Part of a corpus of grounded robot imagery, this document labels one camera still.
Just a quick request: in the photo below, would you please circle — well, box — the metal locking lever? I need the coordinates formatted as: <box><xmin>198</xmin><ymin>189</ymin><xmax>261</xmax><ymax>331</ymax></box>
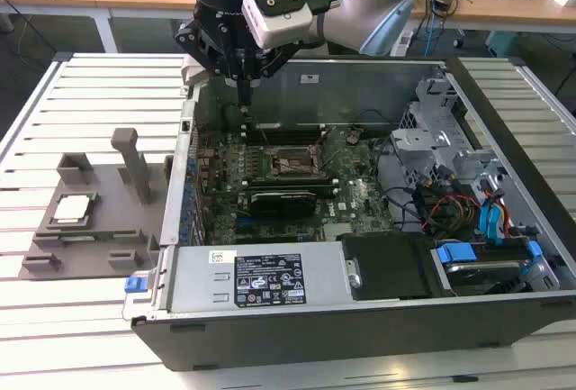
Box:
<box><xmin>316</xmin><ymin>128</ymin><xmax>337</xmax><ymax>172</ymax></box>
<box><xmin>252</xmin><ymin>115</ymin><xmax>273</xmax><ymax>149</ymax></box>

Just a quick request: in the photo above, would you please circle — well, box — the silver power supply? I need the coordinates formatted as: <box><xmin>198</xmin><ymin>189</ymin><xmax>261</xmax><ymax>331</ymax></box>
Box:
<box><xmin>166</xmin><ymin>244</ymin><xmax>361</xmax><ymax>314</ymax></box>

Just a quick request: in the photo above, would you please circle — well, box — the grey parts rack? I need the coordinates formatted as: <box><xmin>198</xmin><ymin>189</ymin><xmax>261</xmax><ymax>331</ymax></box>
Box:
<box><xmin>21</xmin><ymin>127</ymin><xmax>175</xmax><ymax>282</ymax></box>

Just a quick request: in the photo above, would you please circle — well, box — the white power strip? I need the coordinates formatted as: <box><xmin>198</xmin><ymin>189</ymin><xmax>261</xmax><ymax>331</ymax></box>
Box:
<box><xmin>389</xmin><ymin>31</ymin><xmax>414</xmax><ymax>57</ymax></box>

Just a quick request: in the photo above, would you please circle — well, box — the hard disk in blue carrier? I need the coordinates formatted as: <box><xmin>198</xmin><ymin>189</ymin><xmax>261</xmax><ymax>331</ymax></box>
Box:
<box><xmin>430</xmin><ymin>240</ymin><xmax>562</xmax><ymax>297</ymax></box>

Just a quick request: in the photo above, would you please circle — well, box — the silver drive cage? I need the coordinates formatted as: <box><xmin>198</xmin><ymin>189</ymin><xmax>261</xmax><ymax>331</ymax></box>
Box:
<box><xmin>389</xmin><ymin>65</ymin><xmax>505</xmax><ymax>193</ymax></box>

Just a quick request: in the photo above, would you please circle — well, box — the black RAM slot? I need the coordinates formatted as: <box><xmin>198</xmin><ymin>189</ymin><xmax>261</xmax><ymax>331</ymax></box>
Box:
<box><xmin>241</xmin><ymin>132</ymin><xmax>327</xmax><ymax>140</ymax></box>
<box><xmin>241</xmin><ymin>122</ymin><xmax>327</xmax><ymax>130</ymax></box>
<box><xmin>242</xmin><ymin>127</ymin><xmax>327</xmax><ymax>134</ymax></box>
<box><xmin>243</xmin><ymin>137</ymin><xmax>326</xmax><ymax>145</ymax></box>

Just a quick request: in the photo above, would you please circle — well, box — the blue case latch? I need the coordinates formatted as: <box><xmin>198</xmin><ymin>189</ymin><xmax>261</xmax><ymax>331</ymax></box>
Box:
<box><xmin>124</xmin><ymin>274</ymin><xmax>149</xmax><ymax>295</ymax></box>

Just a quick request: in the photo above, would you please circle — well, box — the metal socket cover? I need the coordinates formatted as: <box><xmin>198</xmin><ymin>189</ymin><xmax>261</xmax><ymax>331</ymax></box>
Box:
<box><xmin>313</xmin><ymin>120</ymin><xmax>338</xmax><ymax>179</ymax></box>

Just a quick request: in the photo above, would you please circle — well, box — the green motherboard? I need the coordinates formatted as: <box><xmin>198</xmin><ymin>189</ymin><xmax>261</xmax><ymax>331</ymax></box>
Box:
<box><xmin>193</xmin><ymin>126</ymin><xmax>398</xmax><ymax>246</ymax></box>

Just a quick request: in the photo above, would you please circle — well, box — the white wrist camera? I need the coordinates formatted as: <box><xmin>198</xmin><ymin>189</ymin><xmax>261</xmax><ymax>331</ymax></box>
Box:
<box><xmin>241</xmin><ymin>0</ymin><xmax>315</xmax><ymax>50</ymax></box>

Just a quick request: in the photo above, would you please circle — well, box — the yellow wire bundle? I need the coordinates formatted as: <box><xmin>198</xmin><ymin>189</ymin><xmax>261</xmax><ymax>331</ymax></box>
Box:
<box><xmin>454</xmin><ymin>203</ymin><xmax>478</xmax><ymax>232</ymax></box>

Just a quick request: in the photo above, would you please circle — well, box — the blue flat wire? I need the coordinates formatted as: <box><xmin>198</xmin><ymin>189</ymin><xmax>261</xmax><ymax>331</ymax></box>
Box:
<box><xmin>490</xmin><ymin>204</ymin><xmax>510</xmax><ymax>247</ymax></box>
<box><xmin>477</xmin><ymin>203</ymin><xmax>496</xmax><ymax>245</ymax></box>

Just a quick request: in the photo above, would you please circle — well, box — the silver chipset heatsink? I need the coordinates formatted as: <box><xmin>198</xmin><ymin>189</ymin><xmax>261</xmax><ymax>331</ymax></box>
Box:
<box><xmin>321</xmin><ymin>222</ymin><xmax>357</xmax><ymax>241</ymax></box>

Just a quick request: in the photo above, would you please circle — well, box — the black plastic shroud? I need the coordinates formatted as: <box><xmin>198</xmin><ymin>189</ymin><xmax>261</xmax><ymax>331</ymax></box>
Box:
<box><xmin>337</xmin><ymin>231</ymin><xmax>437</xmax><ymax>302</ymax></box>

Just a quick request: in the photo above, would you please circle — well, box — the black PC case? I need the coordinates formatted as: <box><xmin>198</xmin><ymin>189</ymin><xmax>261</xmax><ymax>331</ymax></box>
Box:
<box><xmin>121</xmin><ymin>53</ymin><xmax>576</xmax><ymax>373</ymax></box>

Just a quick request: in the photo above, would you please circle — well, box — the teal box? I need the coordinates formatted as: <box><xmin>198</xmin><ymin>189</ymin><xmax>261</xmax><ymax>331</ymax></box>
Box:
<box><xmin>484</xmin><ymin>31</ymin><xmax>528</xmax><ymax>59</ymax></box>

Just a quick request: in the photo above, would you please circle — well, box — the black graphics card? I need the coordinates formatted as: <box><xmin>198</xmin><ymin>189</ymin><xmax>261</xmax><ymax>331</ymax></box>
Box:
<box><xmin>246</xmin><ymin>189</ymin><xmax>319</xmax><ymax>219</ymax></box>

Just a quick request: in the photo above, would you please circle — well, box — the silver CPU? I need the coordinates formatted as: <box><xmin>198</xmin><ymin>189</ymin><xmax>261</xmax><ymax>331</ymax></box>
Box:
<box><xmin>52</xmin><ymin>195</ymin><xmax>92</xmax><ymax>223</ymax></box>

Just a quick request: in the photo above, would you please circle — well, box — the CPU socket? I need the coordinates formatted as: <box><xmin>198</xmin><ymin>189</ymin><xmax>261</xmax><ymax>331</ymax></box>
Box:
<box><xmin>267</xmin><ymin>144</ymin><xmax>323</xmax><ymax>180</ymax></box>

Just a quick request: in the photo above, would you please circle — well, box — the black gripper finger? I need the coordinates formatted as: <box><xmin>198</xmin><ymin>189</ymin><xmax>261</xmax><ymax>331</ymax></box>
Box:
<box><xmin>174</xmin><ymin>20</ymin><xmax>247</xmax><ymax>107</ymax></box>
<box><xmin>245</xmin><ymin>41</ymin><xmax>302</xmax><ymax>108</ymax></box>

